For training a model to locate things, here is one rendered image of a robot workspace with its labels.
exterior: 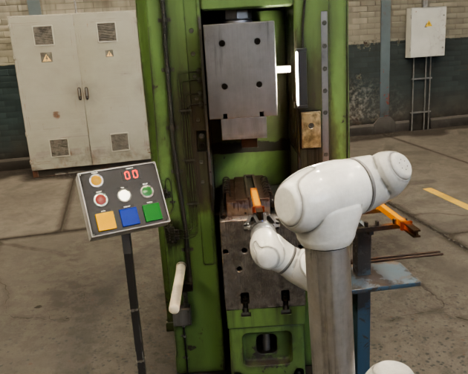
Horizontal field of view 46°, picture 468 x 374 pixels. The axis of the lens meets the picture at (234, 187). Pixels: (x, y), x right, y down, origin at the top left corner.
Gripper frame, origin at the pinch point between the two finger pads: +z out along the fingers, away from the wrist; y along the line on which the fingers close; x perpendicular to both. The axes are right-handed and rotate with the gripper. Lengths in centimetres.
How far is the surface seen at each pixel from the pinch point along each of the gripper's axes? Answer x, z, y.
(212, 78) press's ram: 47, 45, -15
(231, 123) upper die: 27, 44, -8
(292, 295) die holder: -55, 37, 16
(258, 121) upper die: 27, 44, 4
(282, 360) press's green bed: -92, 40, 10
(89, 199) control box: 3, 23, -68
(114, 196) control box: 2, 27, -59
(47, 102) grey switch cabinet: -16, 531, -241
